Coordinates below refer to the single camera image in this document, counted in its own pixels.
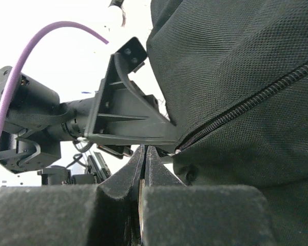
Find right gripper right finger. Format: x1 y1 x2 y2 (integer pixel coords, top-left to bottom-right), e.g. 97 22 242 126
141 147 275 245

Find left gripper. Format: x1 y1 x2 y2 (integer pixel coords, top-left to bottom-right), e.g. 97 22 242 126
59 36 176 159

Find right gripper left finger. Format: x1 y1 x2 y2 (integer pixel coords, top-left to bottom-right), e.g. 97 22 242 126
0 146 145 245

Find black backpack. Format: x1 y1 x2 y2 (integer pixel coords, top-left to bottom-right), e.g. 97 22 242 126
147 1 308 245

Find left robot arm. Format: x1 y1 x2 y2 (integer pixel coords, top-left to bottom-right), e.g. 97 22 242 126
0 37 176 174

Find black mounting rail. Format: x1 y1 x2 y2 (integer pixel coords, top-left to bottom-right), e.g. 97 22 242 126
37 151 111 186

